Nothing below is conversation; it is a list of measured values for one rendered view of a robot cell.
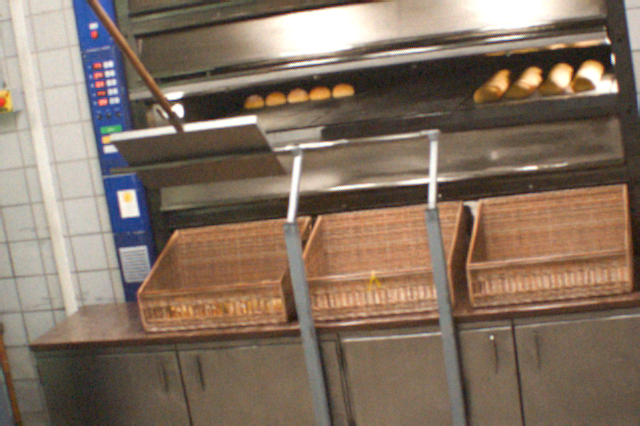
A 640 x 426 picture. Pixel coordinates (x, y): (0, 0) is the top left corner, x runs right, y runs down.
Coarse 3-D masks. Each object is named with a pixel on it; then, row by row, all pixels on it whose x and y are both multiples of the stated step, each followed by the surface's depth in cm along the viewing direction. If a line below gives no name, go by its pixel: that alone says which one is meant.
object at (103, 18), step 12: (96, 0) 380; (96, 12) 383; (108, 24) 389; (120, 36) 396; (120, 48) 400; (132, 60) 406; (144, 72) 413; (156, 84) 422; (156, 96) 424; (168, 108) 431
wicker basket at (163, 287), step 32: (256, 224) 492; (160, 256) 483; (224, 256) 495; (256, 256) 492; (160, 288) 479; (192, 288) 454; (224, 288) 450; (256, 288) 448; (288, 288) 453; (160, 320) 460; (192, 320) 457; (224, 320) 453; (256, 320) 450; (288, 320) 448
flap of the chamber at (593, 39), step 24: (480, 48) 443; (504, 48) 441; (528, 48) 441; (552, 48) 449; (288, 72) 463; (312, 72) 461; (336, 72) 464; (360, 72) 474; (144, 96) 480; (168, 96) 486
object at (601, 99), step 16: (576, 96) 457; (592, 96) 451; (608, 96) 449; (432, 112) 472; (448, 112) 466; (464, 112) 465; (480, 112) 463; (496, 112) 461; (512, 112) 460; (528, 112) 458; (304, 128) 483; (320, 128) 480; (336, 128) 479; (352, 128) 477; (368, 128) 475; (384, 128) 474
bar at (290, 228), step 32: (192, 160) 456; (224, 160) 453; (288, 224) 428; (288, 256) 430; (448, 288) 420; (448, 320) 421; (448, 352) 423; (320, 384) 438; (448, 384) 426; (320, 416) 441
